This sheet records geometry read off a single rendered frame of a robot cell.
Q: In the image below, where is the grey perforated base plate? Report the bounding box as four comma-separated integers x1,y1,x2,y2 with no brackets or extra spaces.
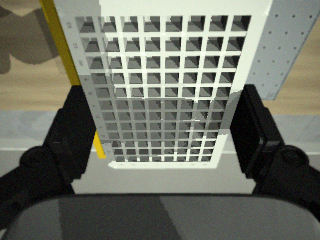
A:
245,0,320,101

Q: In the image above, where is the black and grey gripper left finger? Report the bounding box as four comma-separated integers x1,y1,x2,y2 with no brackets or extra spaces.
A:
0,85,97,231

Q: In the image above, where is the yellow open-top bin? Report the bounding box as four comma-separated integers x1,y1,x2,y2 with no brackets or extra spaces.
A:
39,0,106,158

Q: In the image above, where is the white well plate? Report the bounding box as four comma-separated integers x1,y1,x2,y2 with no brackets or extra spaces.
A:
53,0,272,168

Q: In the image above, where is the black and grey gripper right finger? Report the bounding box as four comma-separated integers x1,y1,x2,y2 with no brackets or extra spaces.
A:
230,84,320,222

